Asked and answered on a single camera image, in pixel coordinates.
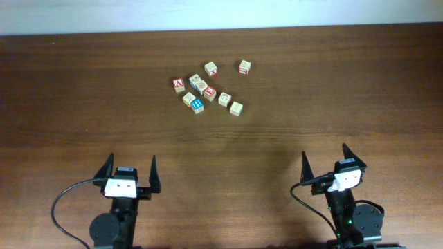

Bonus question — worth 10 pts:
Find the plain wooden block with blue side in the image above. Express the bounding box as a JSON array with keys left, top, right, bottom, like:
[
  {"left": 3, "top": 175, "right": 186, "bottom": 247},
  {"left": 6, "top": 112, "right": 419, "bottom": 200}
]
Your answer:
[{"left": 189, "top": 74, "right": 201, "bottom": 89}]

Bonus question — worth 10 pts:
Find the red Y wooden block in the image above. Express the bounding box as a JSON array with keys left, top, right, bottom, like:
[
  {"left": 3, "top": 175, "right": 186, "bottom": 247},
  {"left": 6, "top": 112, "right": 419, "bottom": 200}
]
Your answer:
[{"left": 204, "top": 62, "right": 218, "bottom": 77}]

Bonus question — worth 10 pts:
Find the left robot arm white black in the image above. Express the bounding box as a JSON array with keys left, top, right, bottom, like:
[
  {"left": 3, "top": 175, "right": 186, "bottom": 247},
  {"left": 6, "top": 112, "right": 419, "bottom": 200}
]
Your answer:
[{"left": 89, "top": 154, "right": 161, "bottom": 249}]

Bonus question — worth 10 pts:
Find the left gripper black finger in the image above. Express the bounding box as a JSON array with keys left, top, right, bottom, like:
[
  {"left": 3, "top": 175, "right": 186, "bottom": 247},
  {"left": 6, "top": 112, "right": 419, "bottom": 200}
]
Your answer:
[
  {"left": 93, "top": 153, "right": 114, "bottom": 186},
  {"left": 149, "top": 155, "right": 161, "bottom": 194}
]

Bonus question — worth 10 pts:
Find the red E wooden block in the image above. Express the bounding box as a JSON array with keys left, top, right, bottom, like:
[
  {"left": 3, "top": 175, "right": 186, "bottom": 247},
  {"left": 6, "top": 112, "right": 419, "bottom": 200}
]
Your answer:
[{"left": 204, "top": 86, "right": 217, "bottom": 102}]

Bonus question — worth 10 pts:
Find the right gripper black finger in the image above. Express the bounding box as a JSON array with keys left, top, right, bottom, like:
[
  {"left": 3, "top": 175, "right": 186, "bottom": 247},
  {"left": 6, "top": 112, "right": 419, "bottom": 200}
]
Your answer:
[
  {"left": 300, "top": 151, "right": 314, "bottom": 183},
  {"left": 342, "top": 143, "right": 367, "bottom": 169}
]

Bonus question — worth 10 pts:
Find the red I wooden block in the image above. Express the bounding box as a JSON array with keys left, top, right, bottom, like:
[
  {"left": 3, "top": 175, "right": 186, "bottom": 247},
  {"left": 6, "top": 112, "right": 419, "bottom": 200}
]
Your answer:
[{"left": 238, "top": 60, "right": 251, "bottom": 75}]

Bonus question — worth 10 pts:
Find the green R wooden block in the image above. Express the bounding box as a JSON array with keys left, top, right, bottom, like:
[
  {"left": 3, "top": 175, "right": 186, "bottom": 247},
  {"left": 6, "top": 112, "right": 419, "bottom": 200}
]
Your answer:
[{"left": 230, "top": 101, "right": 244, "bottom": 116}]

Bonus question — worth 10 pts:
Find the blue H wooden block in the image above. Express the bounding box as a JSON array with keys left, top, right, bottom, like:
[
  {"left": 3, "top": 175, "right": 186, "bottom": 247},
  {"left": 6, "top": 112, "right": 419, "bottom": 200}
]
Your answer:
[{"left": 190, "top": 98, "right": 204, "bottom": 114}]

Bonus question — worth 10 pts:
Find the plain wooden block bird drawing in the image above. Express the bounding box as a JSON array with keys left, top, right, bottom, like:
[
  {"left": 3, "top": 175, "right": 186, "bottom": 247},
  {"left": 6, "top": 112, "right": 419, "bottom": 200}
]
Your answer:
[{"left": 182, "top": 92, "right": 196, "bottom": 107}]

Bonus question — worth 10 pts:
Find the red A wooden block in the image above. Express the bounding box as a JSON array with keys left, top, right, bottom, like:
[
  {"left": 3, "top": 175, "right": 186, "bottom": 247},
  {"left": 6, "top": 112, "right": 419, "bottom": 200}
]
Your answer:
[{"left": 172, "top": 78, "right": 185, "bottom": 93}]

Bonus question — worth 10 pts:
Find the wooden block red side drawing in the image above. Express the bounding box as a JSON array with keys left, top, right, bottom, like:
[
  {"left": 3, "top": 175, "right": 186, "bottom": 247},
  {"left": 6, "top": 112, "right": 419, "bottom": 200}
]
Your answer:
[{"left": 218, "top": 92, "right": 232, "bottom": 107}]

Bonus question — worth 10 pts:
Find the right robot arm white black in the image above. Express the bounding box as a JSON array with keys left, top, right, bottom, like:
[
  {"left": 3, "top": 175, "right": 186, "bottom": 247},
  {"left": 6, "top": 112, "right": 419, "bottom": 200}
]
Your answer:
[{"left": 299, "top": 144, "right": 385, "bottom": 248}]

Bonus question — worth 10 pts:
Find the plain wooden block drawing top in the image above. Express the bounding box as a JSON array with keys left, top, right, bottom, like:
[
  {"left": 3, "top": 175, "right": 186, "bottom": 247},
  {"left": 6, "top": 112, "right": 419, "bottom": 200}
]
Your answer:
[{"left": 195, "top": 80, "right": 208, "bottom": 95}]

